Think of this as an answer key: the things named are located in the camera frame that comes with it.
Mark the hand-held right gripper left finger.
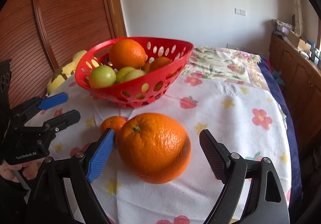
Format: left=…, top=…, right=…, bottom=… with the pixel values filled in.
left=25, top=127, right=116, bottom=224

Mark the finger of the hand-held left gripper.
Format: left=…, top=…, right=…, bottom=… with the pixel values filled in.
left=24, top=110, right=81, bottom=134
left=11, top=92, right=69, bottom=120

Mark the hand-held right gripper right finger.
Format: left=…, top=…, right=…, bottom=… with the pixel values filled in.
left=199, top=129, right=289, bottom=224

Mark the red plastic basket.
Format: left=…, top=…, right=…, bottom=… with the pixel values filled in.
left=75, top=36, right=194, bottom=109

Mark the large green apple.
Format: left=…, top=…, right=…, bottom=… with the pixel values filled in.
left=89, top=65, right=117, bottom=88

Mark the large orange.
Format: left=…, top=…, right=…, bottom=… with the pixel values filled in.
left=117, top=112, right=192, bottom=184
left=109, top=39, right=147, bottom=69

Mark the small green apple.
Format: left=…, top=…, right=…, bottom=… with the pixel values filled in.
left=120, top=69, right=147, bottom=83
left=115, top=67, right=137, bottom=83

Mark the person's left hand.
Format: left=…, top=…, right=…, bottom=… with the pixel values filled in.
left=0, top=157, right=42, bottom=188

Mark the yellow plush toy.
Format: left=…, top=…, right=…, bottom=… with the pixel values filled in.
left=47, top=50, right=88, bottom=94

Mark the white floral blanket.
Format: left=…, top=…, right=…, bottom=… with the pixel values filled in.
left=25, top=74, right=293, bottom=224

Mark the dark blue bedsheet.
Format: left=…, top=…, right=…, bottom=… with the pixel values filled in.
left=258, top=55, right=303, bottom=209

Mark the wooden slatted wardrobe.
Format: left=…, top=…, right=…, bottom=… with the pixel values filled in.
left=0, top=0, right=127, bottom=109

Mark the beige floral quilt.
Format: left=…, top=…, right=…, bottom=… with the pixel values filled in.
left=181, top=46, right=287, bottom=129

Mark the teal soft toy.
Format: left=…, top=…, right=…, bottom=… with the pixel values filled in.
left=272, top=70, right=284, bottom=85

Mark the medium orange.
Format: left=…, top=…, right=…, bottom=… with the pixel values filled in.
left=148, top=57, right=173, bottom=72

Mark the wooden cabinet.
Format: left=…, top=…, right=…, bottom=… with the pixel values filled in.
left=268, top=33, right=321, bottom=154

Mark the cardboard box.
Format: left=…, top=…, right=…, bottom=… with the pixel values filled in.
left=287, top=30, right=311, bottom=51

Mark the purple patterned box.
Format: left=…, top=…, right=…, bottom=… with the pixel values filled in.
left=272, top=19, right=295, bottom=36

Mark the beige curtain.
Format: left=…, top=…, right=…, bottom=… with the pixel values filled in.
left=288, top=0, right=305, bottom=36

